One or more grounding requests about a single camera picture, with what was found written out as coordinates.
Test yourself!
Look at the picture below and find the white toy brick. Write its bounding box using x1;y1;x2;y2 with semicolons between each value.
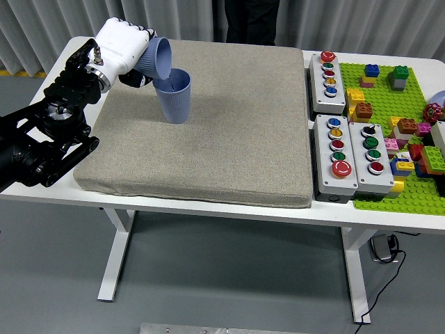
391;127;415;142

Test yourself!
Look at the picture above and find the orange toy brick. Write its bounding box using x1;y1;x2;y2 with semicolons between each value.
354;102;375;123
397;118;419;136

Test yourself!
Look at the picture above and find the grey box with selector switch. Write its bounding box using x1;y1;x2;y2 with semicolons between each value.
347;121;396;200

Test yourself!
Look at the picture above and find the red valve handwheel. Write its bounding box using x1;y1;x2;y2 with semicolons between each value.
423;103;443;124

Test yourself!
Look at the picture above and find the grey five-button control box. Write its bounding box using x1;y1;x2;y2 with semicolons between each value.
308;51;348;116
312;113;359;203

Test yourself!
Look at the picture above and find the white pleated curtain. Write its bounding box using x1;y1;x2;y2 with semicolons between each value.
0;0;445;79

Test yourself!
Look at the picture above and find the red toy brick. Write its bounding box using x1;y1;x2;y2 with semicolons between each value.
407;143;426;162

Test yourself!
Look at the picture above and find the person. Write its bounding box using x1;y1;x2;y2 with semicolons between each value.
225;0;281;46

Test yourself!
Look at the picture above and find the blue ribbed plastic cup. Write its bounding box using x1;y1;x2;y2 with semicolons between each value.
154;67;193;125
133;36;173;81

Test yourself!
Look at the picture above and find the white table leg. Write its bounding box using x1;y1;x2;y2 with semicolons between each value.
340;225;380;324
97;208;137;303

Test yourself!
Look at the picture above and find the large green toy brick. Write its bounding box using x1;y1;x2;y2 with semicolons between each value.
420;145;445;176

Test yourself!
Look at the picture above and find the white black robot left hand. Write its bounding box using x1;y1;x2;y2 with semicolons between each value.
90;17;159;88

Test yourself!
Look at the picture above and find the yellow black floor tape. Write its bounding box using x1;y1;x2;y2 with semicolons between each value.
0;68;48;79

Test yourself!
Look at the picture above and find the black power cable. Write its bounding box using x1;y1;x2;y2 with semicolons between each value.
357;234;407;326

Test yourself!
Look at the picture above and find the grey-brown cushion mat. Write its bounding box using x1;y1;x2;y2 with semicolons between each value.
73;37;313;209

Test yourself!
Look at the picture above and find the blue and yellow toy brick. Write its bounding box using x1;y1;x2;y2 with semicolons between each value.
389;158;417;179

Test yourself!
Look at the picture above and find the white box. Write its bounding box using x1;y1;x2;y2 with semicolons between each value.
430;120;445;157

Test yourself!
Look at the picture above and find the grey power adapter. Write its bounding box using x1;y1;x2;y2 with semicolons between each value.
369;233;396;263

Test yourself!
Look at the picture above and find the green studded baseplate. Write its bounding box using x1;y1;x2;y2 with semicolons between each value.
339;61;445;217

